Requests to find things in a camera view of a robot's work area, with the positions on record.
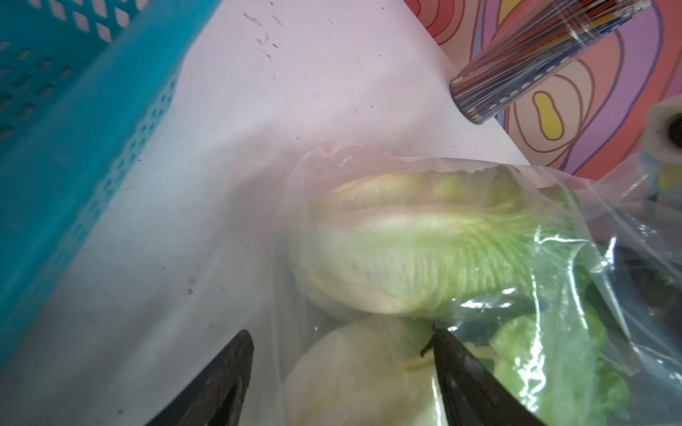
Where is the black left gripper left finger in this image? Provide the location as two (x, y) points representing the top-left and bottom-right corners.
(147, 330), (254, 426)

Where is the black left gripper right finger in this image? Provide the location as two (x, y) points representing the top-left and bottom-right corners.
(420, 324), (545, 426)

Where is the chinese cabbage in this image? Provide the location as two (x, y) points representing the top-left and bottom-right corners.
(288, 165), (591, 319)
(281, 313), (497, 426)

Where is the zip bag with blue slider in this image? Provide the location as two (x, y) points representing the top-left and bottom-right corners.
(272, 142), (681, 425)

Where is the clear cup of pencils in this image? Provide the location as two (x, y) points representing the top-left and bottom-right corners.
(450, 1), (652, 124)

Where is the teal plastic basket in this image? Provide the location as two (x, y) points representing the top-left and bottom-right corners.
(1, 0), (218, 364)

